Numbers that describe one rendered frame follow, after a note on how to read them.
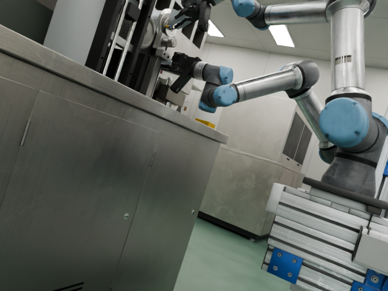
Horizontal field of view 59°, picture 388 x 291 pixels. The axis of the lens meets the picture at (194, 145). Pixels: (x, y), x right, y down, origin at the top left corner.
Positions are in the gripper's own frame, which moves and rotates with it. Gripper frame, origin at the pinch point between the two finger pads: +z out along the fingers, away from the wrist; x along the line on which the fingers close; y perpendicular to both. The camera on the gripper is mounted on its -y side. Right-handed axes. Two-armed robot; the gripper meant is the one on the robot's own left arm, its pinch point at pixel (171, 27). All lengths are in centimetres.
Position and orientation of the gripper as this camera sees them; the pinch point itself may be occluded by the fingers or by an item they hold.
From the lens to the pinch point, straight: 150.9
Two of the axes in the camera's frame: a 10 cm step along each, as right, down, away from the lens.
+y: -3.1, -9.0, 3.0
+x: -4.4, -1.5, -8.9
